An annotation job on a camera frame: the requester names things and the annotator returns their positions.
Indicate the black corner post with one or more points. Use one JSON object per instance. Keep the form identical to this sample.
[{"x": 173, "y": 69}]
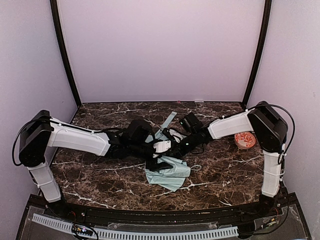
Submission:
[
  {"x": 258, "y": 52},
  {"x": 63, "y": 51}
]

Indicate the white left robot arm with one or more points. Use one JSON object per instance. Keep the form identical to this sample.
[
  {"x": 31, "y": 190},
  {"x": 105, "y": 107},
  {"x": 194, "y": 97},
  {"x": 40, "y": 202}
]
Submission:
[{"x": 43, "y": 131}]

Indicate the black left corner post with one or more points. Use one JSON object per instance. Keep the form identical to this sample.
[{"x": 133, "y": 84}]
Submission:
[{"x": 63, "y": 51}]

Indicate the black and mint umbrella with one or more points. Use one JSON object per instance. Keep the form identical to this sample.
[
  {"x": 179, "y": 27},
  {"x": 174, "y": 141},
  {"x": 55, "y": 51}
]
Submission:
[{"x": 170, "y": 179}]

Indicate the orange patterned ceramic bowl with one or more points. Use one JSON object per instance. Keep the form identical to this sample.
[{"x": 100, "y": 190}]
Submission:
[{"x": 244, "y": 140}]

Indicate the grey slotted cable duct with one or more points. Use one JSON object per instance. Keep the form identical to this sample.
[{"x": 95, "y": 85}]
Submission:
[{"x": 119, "y": 231}]

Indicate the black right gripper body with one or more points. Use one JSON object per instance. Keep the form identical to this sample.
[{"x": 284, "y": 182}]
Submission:
[{"x": 171, "y": 136}]

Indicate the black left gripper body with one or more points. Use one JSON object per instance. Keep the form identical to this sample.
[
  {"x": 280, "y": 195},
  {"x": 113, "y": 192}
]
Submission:
[{"x": 152, "y": 163}]

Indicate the black right corner post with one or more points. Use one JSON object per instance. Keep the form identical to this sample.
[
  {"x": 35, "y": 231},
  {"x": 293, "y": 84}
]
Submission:
[{"x": 258, "y": 52}]

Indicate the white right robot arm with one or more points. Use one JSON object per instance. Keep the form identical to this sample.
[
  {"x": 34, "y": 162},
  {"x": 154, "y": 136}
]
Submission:
[{"x": 269, "y": 127}]

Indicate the black front table rail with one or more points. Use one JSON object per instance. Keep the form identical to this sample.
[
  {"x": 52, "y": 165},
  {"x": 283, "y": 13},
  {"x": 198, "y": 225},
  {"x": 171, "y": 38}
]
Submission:
[{"x": 229, "y": 215}]

